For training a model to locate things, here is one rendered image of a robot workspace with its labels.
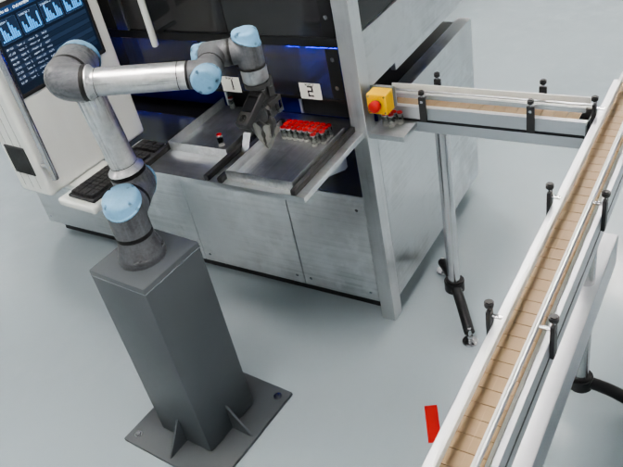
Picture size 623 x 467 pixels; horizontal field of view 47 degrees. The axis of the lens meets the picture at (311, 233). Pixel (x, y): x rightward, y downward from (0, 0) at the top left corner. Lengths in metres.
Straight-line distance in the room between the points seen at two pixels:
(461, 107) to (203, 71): 0.92
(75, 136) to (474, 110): 1.44
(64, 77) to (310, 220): 1.21
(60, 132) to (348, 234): 1.13
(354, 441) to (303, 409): 0.25
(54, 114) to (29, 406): 1.21
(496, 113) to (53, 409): 2.05
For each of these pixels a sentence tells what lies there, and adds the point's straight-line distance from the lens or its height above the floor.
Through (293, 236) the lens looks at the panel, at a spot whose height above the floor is 0.34.
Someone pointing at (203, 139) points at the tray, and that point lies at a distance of 2.64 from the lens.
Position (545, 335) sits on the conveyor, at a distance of 1.57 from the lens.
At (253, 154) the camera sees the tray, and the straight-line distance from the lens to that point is 2.44.
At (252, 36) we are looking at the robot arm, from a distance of 1.99.
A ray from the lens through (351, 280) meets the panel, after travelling 2.92.
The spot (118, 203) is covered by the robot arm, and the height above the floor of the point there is 1.01.
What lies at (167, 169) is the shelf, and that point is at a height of 0.88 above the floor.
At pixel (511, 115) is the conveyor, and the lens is 2.34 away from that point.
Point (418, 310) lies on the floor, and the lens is 2.99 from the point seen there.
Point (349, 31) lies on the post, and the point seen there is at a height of 1.24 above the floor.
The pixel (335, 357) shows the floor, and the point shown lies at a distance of 2.86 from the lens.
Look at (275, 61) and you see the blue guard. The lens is 2.50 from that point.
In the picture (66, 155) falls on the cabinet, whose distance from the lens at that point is 2.79.
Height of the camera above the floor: 2.05
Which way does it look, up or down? 36 degrees down
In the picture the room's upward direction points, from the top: 13 degrees counter-clockwise
